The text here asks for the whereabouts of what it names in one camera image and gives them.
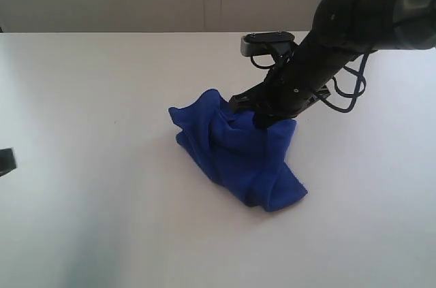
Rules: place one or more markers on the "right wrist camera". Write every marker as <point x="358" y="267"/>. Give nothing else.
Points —
<point x="273" y="43"/>

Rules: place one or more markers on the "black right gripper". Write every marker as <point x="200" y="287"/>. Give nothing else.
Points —
<point x="290" y="83"/>

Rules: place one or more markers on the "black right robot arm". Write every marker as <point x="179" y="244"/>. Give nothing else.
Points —
<point x="342" y="31"/>

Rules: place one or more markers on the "blue towel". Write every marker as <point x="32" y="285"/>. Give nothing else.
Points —
<point x="248" y="162"/>

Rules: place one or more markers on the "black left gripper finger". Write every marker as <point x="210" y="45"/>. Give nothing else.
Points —
<point x="7" y="161"/>

